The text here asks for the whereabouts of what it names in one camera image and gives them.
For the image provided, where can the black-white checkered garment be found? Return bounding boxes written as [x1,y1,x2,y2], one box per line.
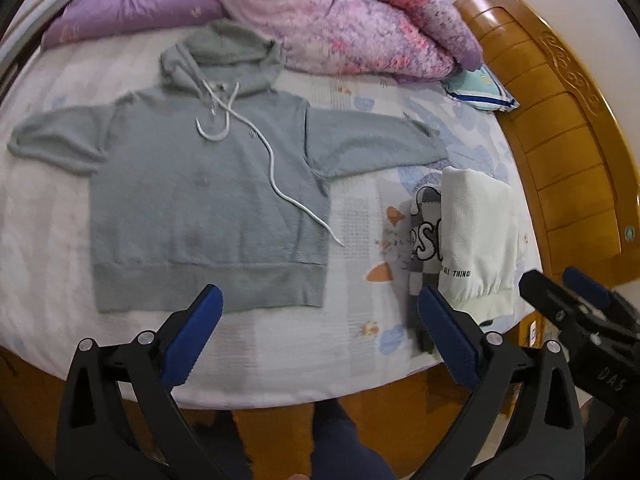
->
[407,185,451,356]

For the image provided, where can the grey hoodie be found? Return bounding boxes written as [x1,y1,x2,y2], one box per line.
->
[7,19,448,315]

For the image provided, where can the teal pillow with navy stripes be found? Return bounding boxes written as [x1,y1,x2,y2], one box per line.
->
[442,64,520,112]

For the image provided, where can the purple duvet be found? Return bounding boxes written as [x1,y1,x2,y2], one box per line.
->
[42,0,226,50]

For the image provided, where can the wooden headboard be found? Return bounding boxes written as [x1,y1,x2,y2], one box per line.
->
[454,0,640,291]

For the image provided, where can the pink floral quilt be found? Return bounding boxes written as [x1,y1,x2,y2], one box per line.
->
[197,0,483,83]

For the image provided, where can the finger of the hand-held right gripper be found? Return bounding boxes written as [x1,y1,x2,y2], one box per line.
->
[518,270,601,333]
[561,266,640,328]

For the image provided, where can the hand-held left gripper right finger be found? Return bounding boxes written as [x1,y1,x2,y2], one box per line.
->
[417,285,586,480]

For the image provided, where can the white snap-button jacket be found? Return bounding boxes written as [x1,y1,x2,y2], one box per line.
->
[437,166,521,325]

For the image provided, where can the person's leg in dark pants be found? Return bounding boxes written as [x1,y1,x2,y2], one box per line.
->
[310,400,386,480]

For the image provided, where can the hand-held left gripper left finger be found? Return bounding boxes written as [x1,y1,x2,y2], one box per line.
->
[55,284,225,480]

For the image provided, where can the yellow packet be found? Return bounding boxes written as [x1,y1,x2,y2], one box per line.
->
[525,321,548,350]

